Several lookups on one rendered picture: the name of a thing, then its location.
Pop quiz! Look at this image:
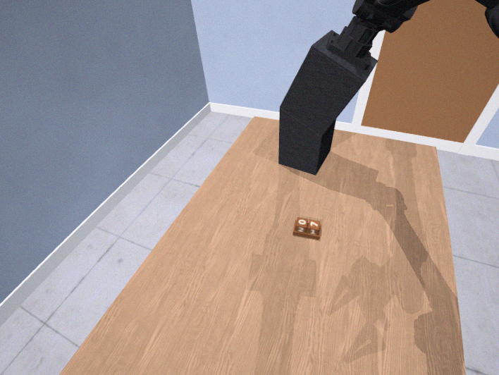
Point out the brown wooden number cube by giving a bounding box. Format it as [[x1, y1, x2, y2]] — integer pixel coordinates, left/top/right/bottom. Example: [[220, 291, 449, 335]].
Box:
[[307, 219, 320, 235], [295, 218, 308, 233]]

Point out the brown wooden tray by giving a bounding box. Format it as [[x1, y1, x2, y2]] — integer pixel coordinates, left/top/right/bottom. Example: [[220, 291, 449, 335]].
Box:
[[292, 220, 321, 240]]

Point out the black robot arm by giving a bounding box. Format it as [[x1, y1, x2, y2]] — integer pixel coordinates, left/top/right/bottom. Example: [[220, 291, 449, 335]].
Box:
[[326, 0, 499, 70]]

